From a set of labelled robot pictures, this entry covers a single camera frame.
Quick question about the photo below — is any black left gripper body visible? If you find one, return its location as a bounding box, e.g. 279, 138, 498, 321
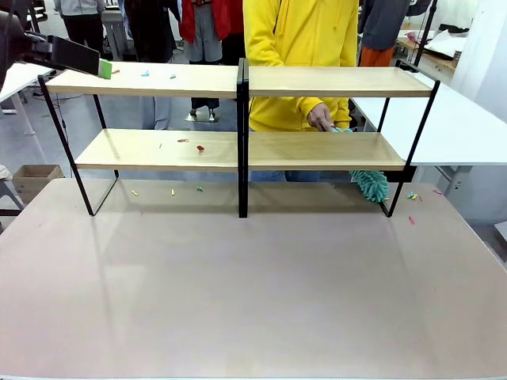
48, 34, 82, 72

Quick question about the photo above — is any teal fluffy duster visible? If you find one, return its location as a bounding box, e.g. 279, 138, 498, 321
329, 125, 391, 204

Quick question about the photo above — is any yellow-sleeved left forearm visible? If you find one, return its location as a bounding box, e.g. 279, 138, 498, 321
335, 97, 354, 130

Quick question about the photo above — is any yellow-sleeved right forearm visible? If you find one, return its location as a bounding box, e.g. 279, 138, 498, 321
248, 94, 322, 133

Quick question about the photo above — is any person's right hand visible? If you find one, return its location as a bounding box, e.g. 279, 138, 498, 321
307, 103, 336, 133

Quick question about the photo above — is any bystander in grey top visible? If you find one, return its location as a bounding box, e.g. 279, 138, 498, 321
53, 0, 109, 59

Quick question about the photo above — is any white side table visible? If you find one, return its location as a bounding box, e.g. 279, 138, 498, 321
0, 62, 55, 136

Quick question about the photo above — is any bystander in dark clothes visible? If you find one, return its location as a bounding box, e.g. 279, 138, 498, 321
123, 0, 178, 131

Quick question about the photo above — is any bystander in red jacket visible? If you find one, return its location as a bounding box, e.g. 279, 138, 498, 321
178, 0, 245, 120

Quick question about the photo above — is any cardboard box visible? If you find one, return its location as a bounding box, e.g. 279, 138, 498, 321
11, 164, 65, 206

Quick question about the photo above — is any person in yellow hoodie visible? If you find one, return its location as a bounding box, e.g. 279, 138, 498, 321
242, 0, 360, 183

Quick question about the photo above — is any bystander in orange trousers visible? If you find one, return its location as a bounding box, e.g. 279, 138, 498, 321
357, 0, 415, 68

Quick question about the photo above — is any black stand pole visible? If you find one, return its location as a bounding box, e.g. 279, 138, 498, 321
413, 0, 439, 69

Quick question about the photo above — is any wooden table with white paper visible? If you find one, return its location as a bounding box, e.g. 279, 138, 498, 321
395, 23, 472, 74

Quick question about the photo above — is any large white table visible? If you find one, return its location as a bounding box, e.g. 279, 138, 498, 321
350, 77, 507, 199

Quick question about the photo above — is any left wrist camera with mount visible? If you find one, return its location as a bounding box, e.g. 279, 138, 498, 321
22, 31, 55, 65

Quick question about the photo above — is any wooden shelf unit black frame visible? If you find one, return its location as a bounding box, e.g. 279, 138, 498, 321
37, 58, 245, 219
242, 58, 441, 219

